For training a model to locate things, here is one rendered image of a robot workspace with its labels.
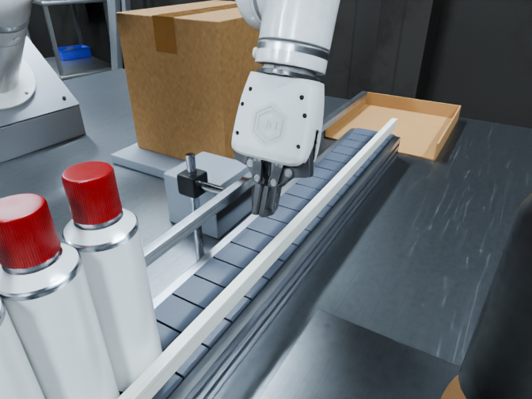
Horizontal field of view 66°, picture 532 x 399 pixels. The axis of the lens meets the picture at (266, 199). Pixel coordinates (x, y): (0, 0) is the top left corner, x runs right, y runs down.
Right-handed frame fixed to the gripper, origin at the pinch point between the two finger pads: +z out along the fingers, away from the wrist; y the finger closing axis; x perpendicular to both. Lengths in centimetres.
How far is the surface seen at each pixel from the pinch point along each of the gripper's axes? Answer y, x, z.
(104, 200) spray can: 1.6, -26.7, -3.5
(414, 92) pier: -26, 224, -34
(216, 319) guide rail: 4.2, -14.2, 9.3
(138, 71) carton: -39.8, 15.1, -13.2
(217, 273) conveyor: -1.6, -6.0, 9.0
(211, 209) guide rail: -2.9, -7.4, 1.1
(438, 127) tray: 10, 69, -13
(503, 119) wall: 24, 237, -27
